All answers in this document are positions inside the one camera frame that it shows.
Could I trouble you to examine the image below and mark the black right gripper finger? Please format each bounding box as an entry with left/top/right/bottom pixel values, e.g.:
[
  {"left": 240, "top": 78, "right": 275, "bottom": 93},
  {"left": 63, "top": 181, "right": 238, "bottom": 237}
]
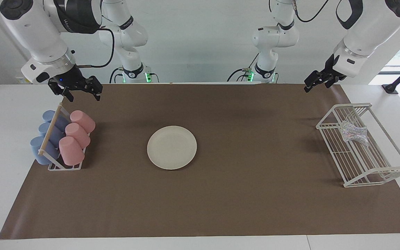
[
  {"left": 59, "top": 88, "right": 75, "bottom": 102},
  {"left": 90, "top": 83, "right": 103, "bottom": 102}
]

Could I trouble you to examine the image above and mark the silver glitter sponge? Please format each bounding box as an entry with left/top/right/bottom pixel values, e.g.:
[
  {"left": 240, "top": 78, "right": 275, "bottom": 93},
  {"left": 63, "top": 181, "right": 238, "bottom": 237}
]
[{"left": 340, "top": 121, "right": 369, "bottom": 146}]

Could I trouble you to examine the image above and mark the cream round plate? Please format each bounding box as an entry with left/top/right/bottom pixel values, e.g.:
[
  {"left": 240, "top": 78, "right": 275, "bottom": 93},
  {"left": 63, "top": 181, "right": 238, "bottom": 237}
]
[{"left": 147, "top": 125, "right": 198, "bottom": 170}]

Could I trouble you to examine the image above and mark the blue plastic cup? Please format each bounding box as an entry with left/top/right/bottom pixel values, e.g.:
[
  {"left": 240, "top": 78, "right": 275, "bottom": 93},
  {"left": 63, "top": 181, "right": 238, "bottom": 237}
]
[
  {"left": 39, "top": 122, "right": 65, "bottom": 148},
  {"left": 42, "top": 110, "right": 70, "bottom": 132},
  {"left": 30, "top": 136, "right": 60, "bottom": 165}
]

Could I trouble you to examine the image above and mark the pink plastic cup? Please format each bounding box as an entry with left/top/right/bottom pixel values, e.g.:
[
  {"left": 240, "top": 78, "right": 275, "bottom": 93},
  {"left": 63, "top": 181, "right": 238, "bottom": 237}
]
[
  {"left": 65, "top": 123, "right": 91, "bottom": 149},
  {"left": 59, "top": 136, "right": 85, "bottom": 166},
  {"left": 70, "top": 110, "right": 96, "bottom": 134}
]

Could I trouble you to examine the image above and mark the brown table mat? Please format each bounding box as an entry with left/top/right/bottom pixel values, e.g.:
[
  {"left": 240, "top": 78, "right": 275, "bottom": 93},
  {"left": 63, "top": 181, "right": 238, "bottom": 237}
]
[{"left": 0, "top": 83, "right": 400, "bottom": 240}]

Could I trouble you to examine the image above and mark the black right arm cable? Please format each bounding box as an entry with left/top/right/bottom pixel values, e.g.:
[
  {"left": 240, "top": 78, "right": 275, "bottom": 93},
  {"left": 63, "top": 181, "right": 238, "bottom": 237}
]
[{"left": 75, "top": 28, "right": 116, "bottom": 68}]

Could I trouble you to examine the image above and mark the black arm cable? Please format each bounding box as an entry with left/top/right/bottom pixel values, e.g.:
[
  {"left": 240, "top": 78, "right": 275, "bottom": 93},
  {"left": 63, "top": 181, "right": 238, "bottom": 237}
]
[
  {"left": 75, "top": 28, "right": 116, "bottom": 68},
  {"left": 269, "top": 0, "right": 331, "bottom": 23}
]

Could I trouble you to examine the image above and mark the black right base cable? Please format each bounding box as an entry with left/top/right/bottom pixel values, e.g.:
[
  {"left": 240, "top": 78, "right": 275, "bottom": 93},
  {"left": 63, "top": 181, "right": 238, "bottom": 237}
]
[{"left": 109, "top": 67, "right": 125, "bottom": 84}]

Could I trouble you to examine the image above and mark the black base cable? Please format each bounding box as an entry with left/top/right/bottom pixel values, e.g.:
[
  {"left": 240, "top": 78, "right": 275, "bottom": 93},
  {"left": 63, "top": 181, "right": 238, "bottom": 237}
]
[
  {"left": 226, "top": 52, "right": 260, "bottom": 82},
  {"left": 109, "top": 67, "right": 125, "bottom": 84}
]

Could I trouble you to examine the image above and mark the white cup rack wooden handle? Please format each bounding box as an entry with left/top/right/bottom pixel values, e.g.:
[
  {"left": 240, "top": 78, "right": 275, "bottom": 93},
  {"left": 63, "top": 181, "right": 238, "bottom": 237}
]
[{"left": 38, "top": 103, "right": 91, "bottom": 171}]

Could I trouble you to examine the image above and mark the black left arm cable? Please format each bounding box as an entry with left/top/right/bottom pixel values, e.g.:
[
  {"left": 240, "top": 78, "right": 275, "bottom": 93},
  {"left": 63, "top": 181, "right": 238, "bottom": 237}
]
[{"left": 269, "top": 0, "right": 331, "bottom": 23}]

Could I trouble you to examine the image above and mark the black left base cable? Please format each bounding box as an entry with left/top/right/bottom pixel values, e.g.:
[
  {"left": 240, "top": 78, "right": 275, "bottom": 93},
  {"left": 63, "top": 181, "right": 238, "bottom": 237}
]
[{"left": 226, "top": 52, "right": 260, "bottom": 82}]

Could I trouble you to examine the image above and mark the white wire dish rack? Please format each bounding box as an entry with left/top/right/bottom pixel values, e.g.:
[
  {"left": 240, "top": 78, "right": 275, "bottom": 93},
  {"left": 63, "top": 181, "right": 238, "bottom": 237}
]
[{"left": 316, "top": 102, "right": 400, "bottom": 188}]

